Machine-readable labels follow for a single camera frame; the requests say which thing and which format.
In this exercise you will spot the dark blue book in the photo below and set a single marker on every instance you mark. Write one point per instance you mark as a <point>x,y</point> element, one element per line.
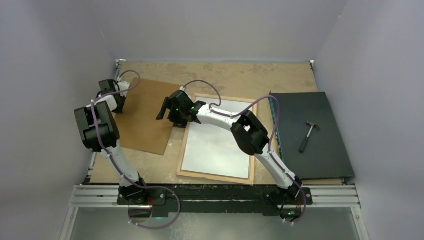
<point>325,156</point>

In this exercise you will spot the small hammer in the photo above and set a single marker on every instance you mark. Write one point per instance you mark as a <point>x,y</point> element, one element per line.
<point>305,141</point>

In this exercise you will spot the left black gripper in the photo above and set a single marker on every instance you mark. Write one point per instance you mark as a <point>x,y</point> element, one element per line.
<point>120,110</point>

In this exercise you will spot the aluminium frame rails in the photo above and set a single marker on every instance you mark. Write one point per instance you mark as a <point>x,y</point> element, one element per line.
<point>94,214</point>

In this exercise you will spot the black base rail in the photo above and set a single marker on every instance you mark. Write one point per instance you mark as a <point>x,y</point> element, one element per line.
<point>163,199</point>

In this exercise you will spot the brown backing board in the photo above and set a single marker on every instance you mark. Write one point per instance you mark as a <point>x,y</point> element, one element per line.
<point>138,126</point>

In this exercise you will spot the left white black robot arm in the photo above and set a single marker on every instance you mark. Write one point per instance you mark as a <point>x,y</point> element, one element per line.
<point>99,132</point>

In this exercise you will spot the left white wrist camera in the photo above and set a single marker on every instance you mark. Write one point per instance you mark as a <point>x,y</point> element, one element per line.
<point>123,87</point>

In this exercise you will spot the printed photo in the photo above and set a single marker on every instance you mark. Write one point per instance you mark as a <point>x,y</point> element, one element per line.
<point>218,145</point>

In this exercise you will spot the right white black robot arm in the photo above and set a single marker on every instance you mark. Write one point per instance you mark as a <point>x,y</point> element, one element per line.
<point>249,133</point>

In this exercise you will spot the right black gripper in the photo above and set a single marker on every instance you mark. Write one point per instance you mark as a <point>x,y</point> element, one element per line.
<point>181,123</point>

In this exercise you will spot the wooden picture frame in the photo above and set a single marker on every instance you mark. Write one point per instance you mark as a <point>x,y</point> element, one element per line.
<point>182,159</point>

